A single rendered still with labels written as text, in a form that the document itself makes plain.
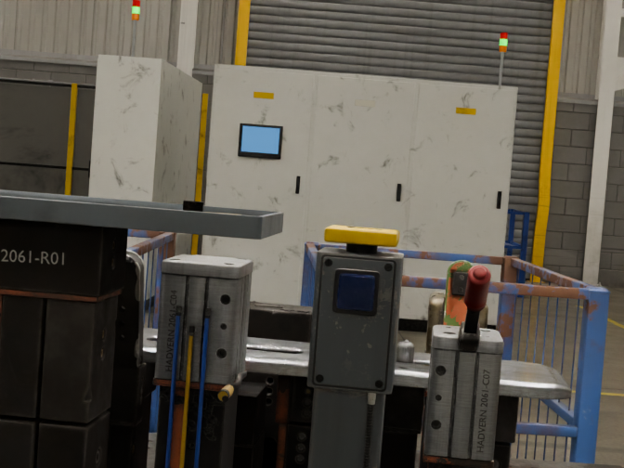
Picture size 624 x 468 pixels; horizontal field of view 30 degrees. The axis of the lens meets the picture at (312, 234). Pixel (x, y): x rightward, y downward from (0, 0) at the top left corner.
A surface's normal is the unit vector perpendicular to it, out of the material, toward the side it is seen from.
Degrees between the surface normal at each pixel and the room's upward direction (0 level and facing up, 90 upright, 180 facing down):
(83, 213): 90
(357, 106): 90
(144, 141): 90
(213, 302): 90
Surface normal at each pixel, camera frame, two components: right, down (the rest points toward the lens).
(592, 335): 0.04, 0.05
